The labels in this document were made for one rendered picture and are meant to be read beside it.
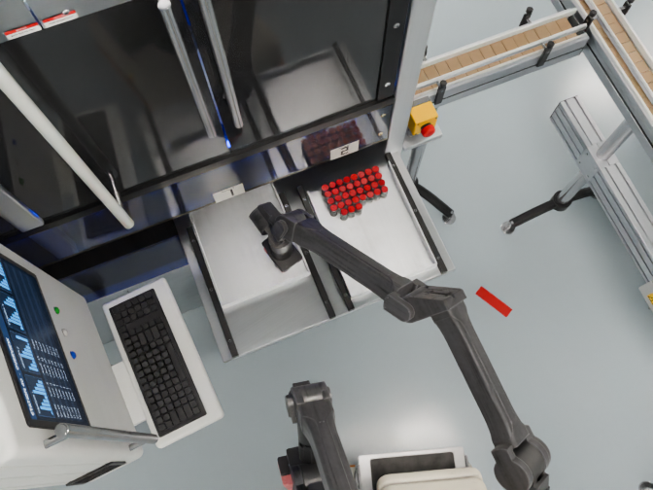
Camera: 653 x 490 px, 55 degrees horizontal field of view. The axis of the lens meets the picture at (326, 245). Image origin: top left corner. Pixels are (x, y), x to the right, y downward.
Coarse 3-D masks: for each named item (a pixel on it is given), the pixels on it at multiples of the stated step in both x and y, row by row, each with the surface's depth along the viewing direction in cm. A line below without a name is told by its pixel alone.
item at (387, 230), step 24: (384, 168) 189; (336, 216) 184; (360, 216) 184; (384, 216) 184; (408, 216) 184; (360, 240) 182; (384, 240) 182; (408, 240) 182; (384, 264) 180; (408, 264) 180; (432, 264) 176; (360, 288) 178
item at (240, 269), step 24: (264, 192) 187; (192, 216) 185; (216, 216) 185; (240, 216) 185; (216, 240) 182; (240, 240) 182; (216, 264) 180; (240, 264) 180; (264, 264) 180; (216, 288) 174; (240, 288) 178; (264, 288) 174
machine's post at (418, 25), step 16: (416, 0) 126; (432, 0) 128; (416, 16) 131; (432, 16) 133; (416, 32) 136; (416, 48) 142; (400, 64) 147; (416, 64) 149; (400, 80) 153; (416, 80) 156; (400, 96) 160; (400, 112) 168; (400, 128) 178; (384, 144) 186; (400, 144) 187
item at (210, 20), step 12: (204, 0) 95; (204, 12) 97; (216, 24) 101; (216, 36) 103; (216, 48) 106; (216, 60) 110; (228, 72) 114; (228, 84) 116; (228, 96) 120; (240, 120) 129
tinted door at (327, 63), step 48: (192, 0) 104; (240, 0) 108; (288, 0) 113; (336, 0) 118; (384, 0) 124; (240, 48) 120; (288, 48) 125; (336, 48) 132; (240, 96) 134; (288, 96) 142; (336, 96) 150; (240, 144) 152
